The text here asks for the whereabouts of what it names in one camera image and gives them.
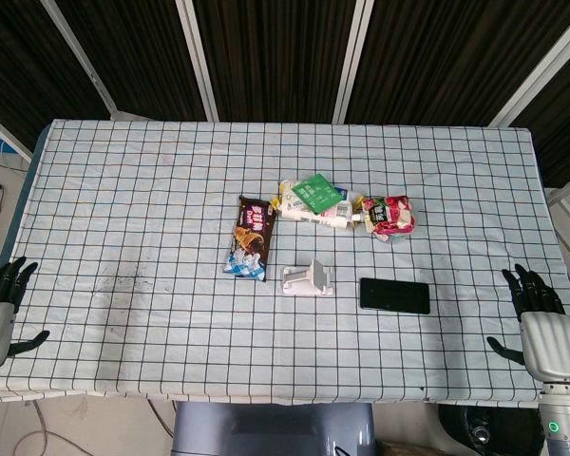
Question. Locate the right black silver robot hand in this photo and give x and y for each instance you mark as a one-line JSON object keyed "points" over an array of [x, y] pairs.
{"points": [[551, 347]]}

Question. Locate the black smartphone teal edge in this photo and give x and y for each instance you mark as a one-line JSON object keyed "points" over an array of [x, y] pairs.
{"points": [[394, 296]]}

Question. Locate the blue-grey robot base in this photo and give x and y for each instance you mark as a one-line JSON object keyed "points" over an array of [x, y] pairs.
{"points": [[271, 430]]}

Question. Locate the white phone stand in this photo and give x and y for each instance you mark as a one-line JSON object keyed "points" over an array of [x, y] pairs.
{"points": [[301, 280]]}

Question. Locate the blue checkered tablecloth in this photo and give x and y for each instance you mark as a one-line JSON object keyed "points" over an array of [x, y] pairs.
{"points": [[171, 309]]}

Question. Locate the red crumpled snack pouch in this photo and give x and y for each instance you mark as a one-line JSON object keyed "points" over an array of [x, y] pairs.
{"points": [[392, 218]]}

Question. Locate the white tube with barcode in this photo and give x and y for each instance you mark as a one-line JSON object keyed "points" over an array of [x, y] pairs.
{"points": [[313, 218]]}

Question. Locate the brown chocolate ice cream packet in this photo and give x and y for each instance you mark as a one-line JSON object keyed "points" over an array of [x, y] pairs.
{"points": [[251, 237]]}

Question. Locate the green sachet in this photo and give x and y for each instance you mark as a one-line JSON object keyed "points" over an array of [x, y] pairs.
{"points": [[316, 192]]}

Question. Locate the yellow white packet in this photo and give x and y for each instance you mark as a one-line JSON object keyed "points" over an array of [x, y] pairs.
{"points": [[286, 190]]}

